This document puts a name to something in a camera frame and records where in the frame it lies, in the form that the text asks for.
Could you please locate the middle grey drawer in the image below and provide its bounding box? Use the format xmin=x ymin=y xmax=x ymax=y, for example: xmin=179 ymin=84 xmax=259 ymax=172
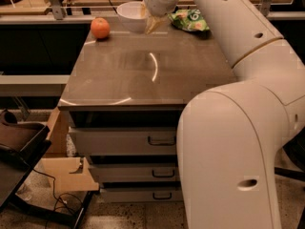
xmin=89 ymin=163 xmax=179 ymax=183

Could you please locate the black tray cart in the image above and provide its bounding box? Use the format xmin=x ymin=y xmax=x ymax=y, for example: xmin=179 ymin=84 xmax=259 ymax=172
xmin=0 ymin=110 xmax=93 ymax=229

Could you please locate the grey drawer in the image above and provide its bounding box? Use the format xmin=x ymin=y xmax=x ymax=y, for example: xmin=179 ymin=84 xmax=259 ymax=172
xmin=100 ymin=187 xmax=183 ymax=203
xmin=69 ymin=128 xmax=176 ymax=156
xmin=89 ymin=163 xmax=179 ymax=183

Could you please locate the green chip bag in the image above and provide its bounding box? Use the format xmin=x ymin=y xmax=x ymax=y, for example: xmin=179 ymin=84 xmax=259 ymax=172
xmin=168 ymin=9 xmax=210 ymax=32

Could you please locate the top grey drawer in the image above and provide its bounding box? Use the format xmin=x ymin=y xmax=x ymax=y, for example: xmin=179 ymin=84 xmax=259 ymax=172
xmin=69 ymin=128 xmax=176 ymax=156

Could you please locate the white bowl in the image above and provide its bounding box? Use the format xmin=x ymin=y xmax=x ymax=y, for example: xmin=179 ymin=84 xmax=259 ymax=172
xmin=116 ymin=1 xmax=149 ymax=33

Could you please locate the black floor cable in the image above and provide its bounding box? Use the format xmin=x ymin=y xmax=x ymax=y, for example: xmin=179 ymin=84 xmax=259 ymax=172
xmin=32 ymin=168 xmax=84 ymax=229

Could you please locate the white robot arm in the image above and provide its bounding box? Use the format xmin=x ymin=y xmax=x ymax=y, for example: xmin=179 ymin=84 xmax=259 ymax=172
xmin=144 ymin=0 xmax=305 ymax=229

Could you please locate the bottom grey drawer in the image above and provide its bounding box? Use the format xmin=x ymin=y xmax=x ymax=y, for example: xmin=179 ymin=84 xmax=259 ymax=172
xmin=100 ymin=187 xmax=183 ymax=203

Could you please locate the cardboard box piece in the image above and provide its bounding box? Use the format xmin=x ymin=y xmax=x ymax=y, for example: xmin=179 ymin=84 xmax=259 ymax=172
xmin=41 ymin=108 xmax=99 ymax=192

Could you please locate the grey drawer cabinet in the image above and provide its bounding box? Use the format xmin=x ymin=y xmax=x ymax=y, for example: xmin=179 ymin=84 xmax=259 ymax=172
xmin=58 ymin=17 xmax=235 ymax=190

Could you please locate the orange fruit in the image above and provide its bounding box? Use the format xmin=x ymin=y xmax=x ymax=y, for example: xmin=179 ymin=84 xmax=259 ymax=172
xmin=91 ymin=17 xmax=111 ymax=39

